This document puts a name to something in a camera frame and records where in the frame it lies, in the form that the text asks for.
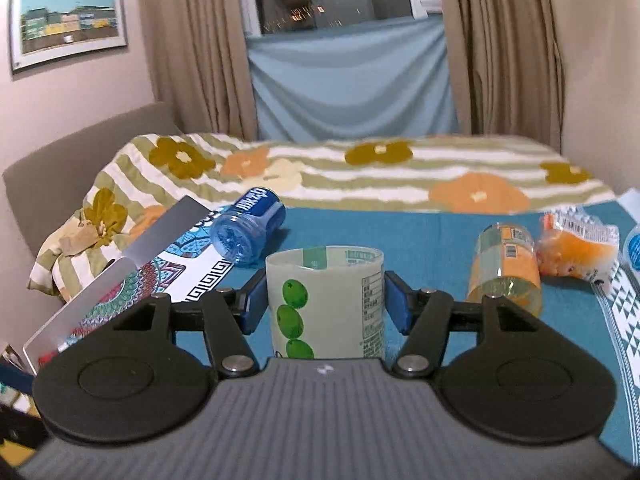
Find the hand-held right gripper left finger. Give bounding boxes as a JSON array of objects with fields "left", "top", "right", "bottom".
[{"left": 114, "top": 268, "right": 269, "bottom": 377}]

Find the teal tablecloth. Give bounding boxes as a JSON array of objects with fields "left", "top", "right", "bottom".
[{"left": 176, "top": 202, "right": 640, "bottom": 471}]

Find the blue-white bottle at right edge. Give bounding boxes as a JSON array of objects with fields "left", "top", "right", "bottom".
[{"left": 622, "top": 226, "right": 640, "bottom": 273}]

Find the grey sofa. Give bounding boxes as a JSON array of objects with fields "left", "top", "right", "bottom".
[{"left": 2, "top": 101, "right": 185, "bottom": 262}]

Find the beige curtain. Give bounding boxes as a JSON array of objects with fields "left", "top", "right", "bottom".
[
  {"left": 136, "top": 0, "right": 259, "bottom": 141},
  {"left": 438, "top": 0, "right": 566, "bottom": 153}
]

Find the orange label clear bottle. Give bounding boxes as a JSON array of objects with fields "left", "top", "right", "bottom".
[{"left": 466, "top": 223, "right": 543, "bottom": 318}]

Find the orange snack packet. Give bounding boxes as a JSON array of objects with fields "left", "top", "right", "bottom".
[{"left": 536, "top": 208, "right": 621, "bottom": 282}]

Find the triangle patterned cloth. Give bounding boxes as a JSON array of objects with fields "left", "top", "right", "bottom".
[{"left": 590, "top": 265, "right": 640, "bottom": 408}]

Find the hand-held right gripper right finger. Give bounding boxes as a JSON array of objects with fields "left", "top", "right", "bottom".
[{"left": 382, "top": 270, "right": 540, "bottom": 379}]

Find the light blue cloth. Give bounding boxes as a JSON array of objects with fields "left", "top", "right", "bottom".
[{"left": 245, "top": 14, "right": 460, "bottom": 142}]

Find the framed wall picture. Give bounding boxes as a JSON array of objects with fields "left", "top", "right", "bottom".
[{"left": 9, "top": 0, "right": 129, "bottom": 77}]

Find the floral striped blanket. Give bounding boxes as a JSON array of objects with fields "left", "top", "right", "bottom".
[{"left": 27, "top": 132, "right": 617, "bottom": 305}]

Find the patterned cover book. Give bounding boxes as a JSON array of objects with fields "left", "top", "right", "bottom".
[{"left": 22, "top": 196, "right": 236, "bottom": 377}]

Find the blue plastic bottle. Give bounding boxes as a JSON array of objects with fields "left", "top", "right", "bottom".
[{"left": 210, "top": 186, "right": 287, "bottom": 267}]

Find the translucent cup with green fruit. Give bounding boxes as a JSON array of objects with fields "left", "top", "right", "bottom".
[{"left": 265, "top": 245, "right": 387, "bottom": 361}]

